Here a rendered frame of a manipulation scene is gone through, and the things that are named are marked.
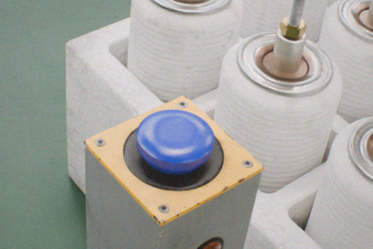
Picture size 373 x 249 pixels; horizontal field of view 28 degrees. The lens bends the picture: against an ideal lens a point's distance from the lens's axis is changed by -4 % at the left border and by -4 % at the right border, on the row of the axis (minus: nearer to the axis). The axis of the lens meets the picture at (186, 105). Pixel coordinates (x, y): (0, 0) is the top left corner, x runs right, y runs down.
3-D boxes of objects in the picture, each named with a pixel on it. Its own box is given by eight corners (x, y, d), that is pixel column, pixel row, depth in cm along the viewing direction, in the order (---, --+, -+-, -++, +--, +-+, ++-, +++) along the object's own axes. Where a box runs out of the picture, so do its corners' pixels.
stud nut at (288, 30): (294, 41, 55) (296, 32, 54) (275, 31, 56) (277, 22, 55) (308, 31, 56) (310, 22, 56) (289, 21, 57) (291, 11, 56)
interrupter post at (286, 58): (278, 80, 57) (286, 45, 55) (263, 60, 59) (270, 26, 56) (305, 74, 58) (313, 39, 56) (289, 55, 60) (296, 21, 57)
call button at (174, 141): (225, 167, 41) (230, 140, 40) (165, 198, 39) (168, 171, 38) (179, 124, 43) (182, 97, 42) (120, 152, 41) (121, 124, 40)
